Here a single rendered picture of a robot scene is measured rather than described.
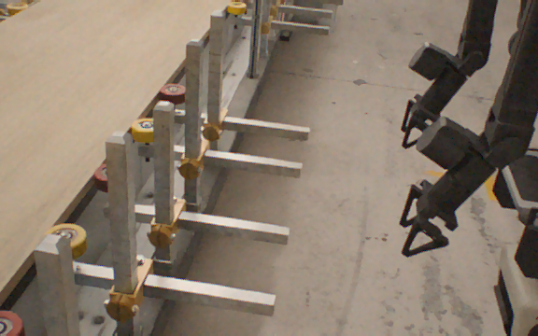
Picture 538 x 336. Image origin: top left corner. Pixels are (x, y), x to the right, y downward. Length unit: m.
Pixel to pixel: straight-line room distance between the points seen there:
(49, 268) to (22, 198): 0.54
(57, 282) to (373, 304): 1.78
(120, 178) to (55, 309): 0.26
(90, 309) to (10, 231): 0.32
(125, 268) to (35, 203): 0.29
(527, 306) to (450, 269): 1.40
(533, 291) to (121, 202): 0.88
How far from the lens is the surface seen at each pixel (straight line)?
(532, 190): 1.29
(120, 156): 1.02
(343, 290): 2.52
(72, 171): 1.45
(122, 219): 1.08
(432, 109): 1.44
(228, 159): 1.60
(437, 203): 1.06
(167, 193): 1.33
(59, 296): 0.88
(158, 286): 1.21
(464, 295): 2.67
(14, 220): 1.31
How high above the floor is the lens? 1.63
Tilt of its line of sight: 30 degrees down
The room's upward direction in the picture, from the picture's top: 5 degrees clockwise
